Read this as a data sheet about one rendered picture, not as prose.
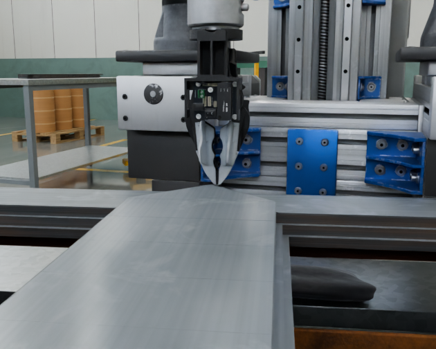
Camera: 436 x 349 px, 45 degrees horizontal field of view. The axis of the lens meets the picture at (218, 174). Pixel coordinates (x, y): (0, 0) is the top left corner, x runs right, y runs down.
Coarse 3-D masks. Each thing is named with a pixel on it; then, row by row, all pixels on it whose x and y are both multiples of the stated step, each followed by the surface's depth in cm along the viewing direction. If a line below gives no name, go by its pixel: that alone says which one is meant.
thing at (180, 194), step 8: (168, 192) 68; (176, 192) 68; (184, 192) 68; (192, 192) 68; (200, 192) 68; (208, 192) 68; (216, 192) 68; (224, 192) 68; (232, 192) 68; (240, 192) 68; (224, 200) 63; (232, 200) 63; (240, 200) 63; (248, 200) 63; (256, 200) 63; (264, 200) 63; (272, 200) 63
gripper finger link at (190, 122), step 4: (192, 112) 74; (192, 116) 74; (188, 120) 75; (192, 120) 74; (196, 120) 74; (200, 120) 74; (204, 120) 75; (188, 124) 75; (192, 124) 74; (188, 128) 75; (192, 128) 75; (192, 132) 75; (192, 136) 76; (196, 136) 75; (192, 140) 76; (196, 140) 75; (196, 144) 75; (196, 148) 75
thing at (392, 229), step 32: (0, 224) 61; (32, 224) 61; (64, 224) 60; (288, 224) 58; (320, 224) 58; (352, 224) 57; (384, 224) 57; (416, 224) 57; (288, 256) 51; (288, 288) 43; (288, 320) 38
